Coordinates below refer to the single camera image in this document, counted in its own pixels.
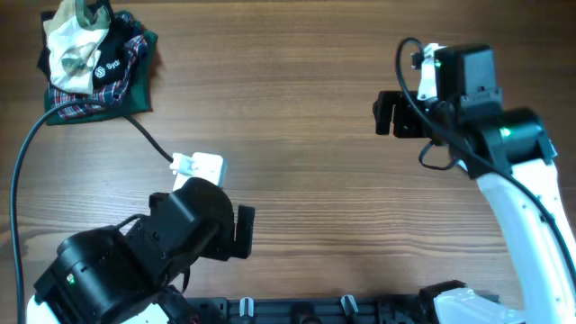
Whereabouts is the beige and tan shirt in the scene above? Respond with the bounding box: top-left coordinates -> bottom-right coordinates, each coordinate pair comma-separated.
43,0 -> 111,95

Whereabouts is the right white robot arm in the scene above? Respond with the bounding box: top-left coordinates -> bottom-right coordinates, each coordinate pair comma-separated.
373,42 -> 575,323

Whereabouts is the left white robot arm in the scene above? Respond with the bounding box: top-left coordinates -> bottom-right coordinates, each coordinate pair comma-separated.
31,177 -> 256,323

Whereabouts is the green folded shirt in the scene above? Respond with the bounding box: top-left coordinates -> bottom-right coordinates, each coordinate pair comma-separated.
43,10 -> 159,127

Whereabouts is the red plaid folded shirt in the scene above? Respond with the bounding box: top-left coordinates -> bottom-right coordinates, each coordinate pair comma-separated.
47,12 -> 150,121

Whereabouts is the black folded polo shirt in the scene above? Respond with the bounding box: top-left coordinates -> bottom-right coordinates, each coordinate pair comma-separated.
40,1 -> 142,91

